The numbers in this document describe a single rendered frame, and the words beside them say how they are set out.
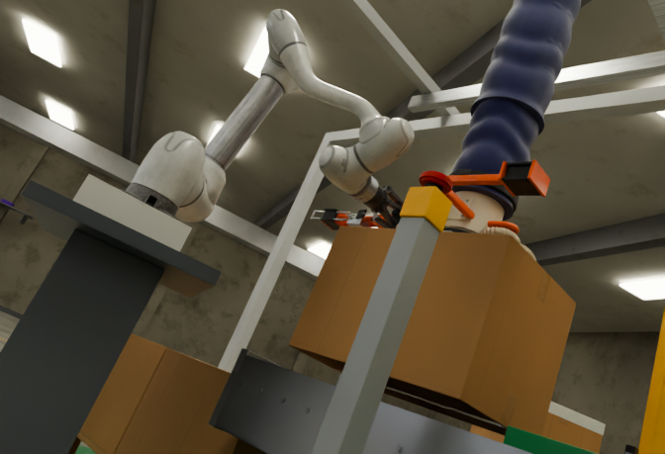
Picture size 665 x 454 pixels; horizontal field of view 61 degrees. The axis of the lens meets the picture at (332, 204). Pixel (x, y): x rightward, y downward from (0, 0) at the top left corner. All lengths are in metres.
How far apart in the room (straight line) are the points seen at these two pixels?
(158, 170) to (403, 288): 0.88
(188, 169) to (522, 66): 1.09
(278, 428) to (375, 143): 0.80
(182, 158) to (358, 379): 0.92
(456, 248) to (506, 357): 0.28
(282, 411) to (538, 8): 1.51
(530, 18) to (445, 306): 1.07
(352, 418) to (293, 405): 0.38
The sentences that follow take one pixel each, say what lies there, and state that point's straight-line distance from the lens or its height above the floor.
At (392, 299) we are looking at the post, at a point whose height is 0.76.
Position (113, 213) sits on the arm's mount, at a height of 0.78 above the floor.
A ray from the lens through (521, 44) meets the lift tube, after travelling 2.00.
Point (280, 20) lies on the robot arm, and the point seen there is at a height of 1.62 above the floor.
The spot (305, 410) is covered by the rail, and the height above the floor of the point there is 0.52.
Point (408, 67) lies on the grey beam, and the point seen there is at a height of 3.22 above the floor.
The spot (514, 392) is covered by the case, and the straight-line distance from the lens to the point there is 1.49.
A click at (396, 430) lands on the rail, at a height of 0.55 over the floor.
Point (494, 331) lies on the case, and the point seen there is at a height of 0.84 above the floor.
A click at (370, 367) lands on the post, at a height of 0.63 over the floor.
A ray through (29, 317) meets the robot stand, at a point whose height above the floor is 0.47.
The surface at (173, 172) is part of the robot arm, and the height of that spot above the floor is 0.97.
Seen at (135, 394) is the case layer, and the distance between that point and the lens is 2.29.
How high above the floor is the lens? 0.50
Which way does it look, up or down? 20 degrees up
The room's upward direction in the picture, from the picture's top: 23 degrees clockwise
